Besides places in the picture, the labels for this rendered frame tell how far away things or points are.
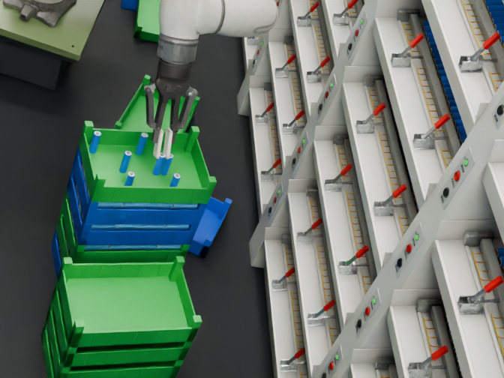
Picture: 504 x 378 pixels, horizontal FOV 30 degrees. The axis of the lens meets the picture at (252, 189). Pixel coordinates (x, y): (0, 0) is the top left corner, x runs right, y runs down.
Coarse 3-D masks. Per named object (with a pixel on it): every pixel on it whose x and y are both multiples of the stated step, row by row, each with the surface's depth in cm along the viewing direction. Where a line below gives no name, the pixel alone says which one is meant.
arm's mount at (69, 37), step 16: (0, 0) 296; (80, 0) 310; (96, 0) 312; (0, 16) 290; (16, 16) 293; (64, 16) 301; (80, 16) 304; (96, 16) 306; (0, 32) 288; (16, 32) 288; (32, 32) 290; (48, 32) 293; (64, 32) 296; (80, 32) 298; (48, 48) 290; (64, 48) 290; (80, 48) 293
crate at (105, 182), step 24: (120, 144) 241; (192, 144) 246; (96, 168) 233; (144, 168) 238; (192, 168) 244; (96, 192) 223; (120, 192) 225; (144, 192) 227; (168, 192) 230; (192, 192) 232
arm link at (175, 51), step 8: (160, 40) 213; (168, 40) 211; (176, 40) 211; (184, 40) 211; (192, 40) 212; (160, 48) 214; (168, 48) 212; (176, 48) 211; (184, 48) 212; (192, 48) 213; (160, 56) 214; (168, 56) 212; (176, 56) 212; (184, 56) 213; (192, 56) 214
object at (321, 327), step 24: (288, 192) 261; (312, 192) 259; (288, 216) 261; (312, 216) 255; (312, 240) 248; (312, 264) 243; (312, 288) 237; (312, 312) 232; (336, 312) 229; (312, 336) 227; (336, 336) 227; (312, 360) 222
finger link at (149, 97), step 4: (148, 88) 216; (148, 92) 216; (148, 96) 216; (152, 96) 217; (148, 100) 217; (152, 100) 217; (148, 104) 217; (152, 104) 218; (148, 108) 218; (152, 108) 218; (148, 112) 218; (152, 112) 218; (148, 116) 219; (152, 116) 219; (148, 120) 219; (152, 120) 219; (148, 124) 219; (152, 124) 219
